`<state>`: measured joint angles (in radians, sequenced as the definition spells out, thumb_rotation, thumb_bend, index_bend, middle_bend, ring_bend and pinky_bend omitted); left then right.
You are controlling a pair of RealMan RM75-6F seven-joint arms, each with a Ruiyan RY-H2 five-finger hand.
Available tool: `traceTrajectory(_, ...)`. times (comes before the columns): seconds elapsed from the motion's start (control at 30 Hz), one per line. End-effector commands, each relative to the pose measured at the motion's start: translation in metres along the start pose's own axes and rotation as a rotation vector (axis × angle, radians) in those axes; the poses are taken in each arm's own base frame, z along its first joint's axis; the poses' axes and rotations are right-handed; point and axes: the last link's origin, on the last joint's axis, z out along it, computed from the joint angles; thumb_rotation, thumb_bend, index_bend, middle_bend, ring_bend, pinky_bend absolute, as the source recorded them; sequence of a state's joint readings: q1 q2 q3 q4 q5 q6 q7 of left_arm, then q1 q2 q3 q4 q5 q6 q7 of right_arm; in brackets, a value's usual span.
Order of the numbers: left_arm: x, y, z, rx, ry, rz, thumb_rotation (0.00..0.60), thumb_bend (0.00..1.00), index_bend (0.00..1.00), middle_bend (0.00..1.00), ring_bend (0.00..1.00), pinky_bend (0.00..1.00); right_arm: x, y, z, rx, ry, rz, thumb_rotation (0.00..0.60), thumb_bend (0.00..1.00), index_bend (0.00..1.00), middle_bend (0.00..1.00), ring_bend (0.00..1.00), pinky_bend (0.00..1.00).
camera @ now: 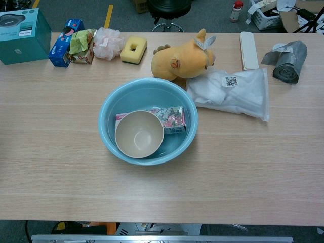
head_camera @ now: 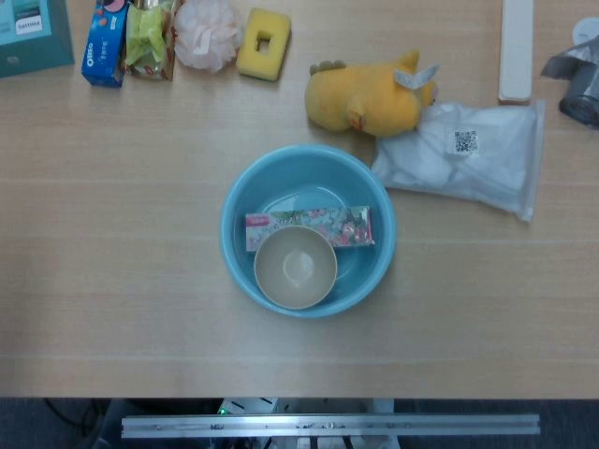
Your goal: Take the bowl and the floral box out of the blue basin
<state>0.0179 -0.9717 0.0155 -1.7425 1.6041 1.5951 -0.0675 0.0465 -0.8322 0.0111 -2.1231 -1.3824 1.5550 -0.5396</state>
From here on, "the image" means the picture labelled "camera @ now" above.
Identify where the yellow sponge with hole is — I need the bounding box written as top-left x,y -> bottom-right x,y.
120,36 -> 148,64

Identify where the grey garbage bag roll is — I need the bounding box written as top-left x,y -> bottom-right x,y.
261,40 -> 308,85

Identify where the black office stool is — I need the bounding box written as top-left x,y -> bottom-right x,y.
147,0 -> 192,33

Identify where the pink mesh bath puff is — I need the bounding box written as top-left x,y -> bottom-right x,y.
92,27 -> 126,61

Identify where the cream flat rectangular case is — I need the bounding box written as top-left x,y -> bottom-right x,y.
239,31 -> 260,71

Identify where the teal product box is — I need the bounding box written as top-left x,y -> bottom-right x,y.
0,8 -> 52,65

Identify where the brown cardboard box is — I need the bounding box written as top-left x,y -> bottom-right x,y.
130,0 -> 150,14

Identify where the pink white floral toothpaste box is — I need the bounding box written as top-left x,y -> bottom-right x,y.
115,106 -> 187,136

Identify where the beige round bowl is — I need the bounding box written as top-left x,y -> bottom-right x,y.
114,110 -> 165,159

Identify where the green and brown snack packet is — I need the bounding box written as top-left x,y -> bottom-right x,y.
68,29 -> 97,65

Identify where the white bottle with red cap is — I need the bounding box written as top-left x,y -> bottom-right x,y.
229,0 -> 244,23

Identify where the yellow plush toy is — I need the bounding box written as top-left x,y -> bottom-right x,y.
151,28 -> 217,82

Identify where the brown cardboard piece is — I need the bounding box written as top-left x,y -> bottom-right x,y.
279,10 -> 324,33

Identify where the light blue plastic basin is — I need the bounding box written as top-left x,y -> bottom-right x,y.
98,77 -> 199,166

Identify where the blue Oreo cookie box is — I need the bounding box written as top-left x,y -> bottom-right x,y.
48,18 -> 86,68

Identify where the white plastic crate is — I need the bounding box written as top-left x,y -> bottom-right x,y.
249,0 -> 284,31

